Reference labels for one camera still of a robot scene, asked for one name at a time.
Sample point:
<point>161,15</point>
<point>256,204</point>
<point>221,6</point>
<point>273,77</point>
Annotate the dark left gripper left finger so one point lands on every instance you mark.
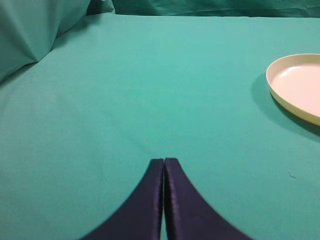
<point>140,216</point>

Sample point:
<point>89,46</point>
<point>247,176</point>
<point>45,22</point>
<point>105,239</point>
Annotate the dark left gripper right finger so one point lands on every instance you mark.
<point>188,216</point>

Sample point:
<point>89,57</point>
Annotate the yellow plastic plate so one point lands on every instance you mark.
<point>294,82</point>

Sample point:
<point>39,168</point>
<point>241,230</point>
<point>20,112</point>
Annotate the green backdrop cloth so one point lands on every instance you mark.
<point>28,28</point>

